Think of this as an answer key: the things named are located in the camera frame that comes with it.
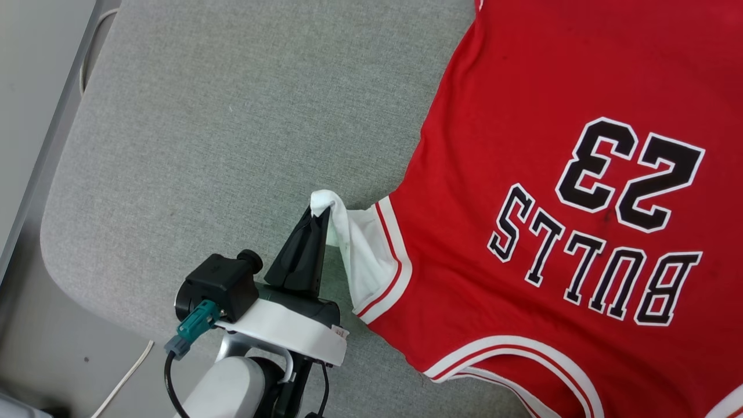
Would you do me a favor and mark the white and grey left gripper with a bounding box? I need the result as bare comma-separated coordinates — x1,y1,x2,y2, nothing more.
216,206,349,367

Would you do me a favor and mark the red Bulls basketball jersey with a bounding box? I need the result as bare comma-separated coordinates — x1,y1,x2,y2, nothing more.
309,0,743,418

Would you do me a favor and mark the grey fabric sofa cushion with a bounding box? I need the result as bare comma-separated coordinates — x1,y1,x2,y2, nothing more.
39,0,526,418

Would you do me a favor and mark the black cable with teal connector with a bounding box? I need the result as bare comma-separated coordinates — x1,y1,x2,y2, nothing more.
164,300,226,418

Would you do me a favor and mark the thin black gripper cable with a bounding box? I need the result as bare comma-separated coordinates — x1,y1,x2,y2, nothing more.
305,363,331,418

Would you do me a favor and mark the white floor cable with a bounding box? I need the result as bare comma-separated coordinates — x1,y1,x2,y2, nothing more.
90,340,155,418

